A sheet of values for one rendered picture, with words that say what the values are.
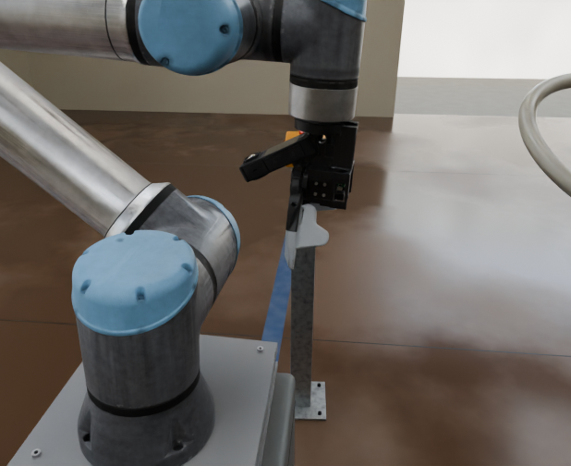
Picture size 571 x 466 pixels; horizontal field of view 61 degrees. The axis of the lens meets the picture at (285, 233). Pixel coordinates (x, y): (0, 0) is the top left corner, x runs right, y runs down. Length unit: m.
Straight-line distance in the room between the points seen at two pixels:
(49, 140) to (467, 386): 1.89
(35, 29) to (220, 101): 6.14
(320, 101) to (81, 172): 0.36
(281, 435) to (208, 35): 0.60
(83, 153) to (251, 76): 5.83
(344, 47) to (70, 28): 0.30
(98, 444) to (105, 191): 0.34
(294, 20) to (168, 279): 0.34
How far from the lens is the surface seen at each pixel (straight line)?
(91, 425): 0.73
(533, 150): 0.94
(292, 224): 0.67
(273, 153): 0.69
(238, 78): 6.59
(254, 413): 0.79
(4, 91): 0.83
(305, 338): 1.82
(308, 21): 0.63
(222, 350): 0.89
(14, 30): 0.62
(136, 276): 0.59
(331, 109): 0.64
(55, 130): 0.80
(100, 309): 0.59
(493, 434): 2.11
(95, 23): 0.56
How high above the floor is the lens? 1.48
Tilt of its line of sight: 27 degrees down
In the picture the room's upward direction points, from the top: straight up
